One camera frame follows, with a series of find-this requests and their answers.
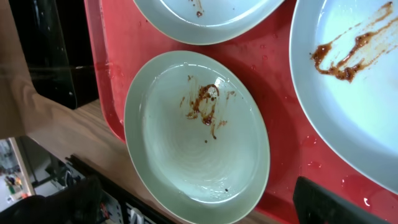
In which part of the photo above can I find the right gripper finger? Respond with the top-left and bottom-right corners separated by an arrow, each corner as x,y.
293,176 -> 386,224

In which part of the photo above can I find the light blue plate bottom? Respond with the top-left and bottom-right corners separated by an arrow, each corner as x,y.
124,50 -> 271,223

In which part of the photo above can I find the light blue plate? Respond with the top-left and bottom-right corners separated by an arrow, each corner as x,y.
134,0 -> 283,45
289,0 -> 397,192
124,50 -> 271,223

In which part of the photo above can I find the light blue plate top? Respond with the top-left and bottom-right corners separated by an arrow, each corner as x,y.
134,0 -> 283,45

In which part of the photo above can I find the red plastic serving tray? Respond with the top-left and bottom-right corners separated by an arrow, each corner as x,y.
85,0 -> 397,223

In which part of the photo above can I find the black rectangular water tray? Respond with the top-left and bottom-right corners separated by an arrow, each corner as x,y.
9,0 -> 98,110

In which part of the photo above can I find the light blue plate right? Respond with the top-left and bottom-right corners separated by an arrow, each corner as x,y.
289,0 -> 397,192

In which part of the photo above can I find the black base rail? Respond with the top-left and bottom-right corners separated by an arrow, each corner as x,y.
50,156 -> 173,224

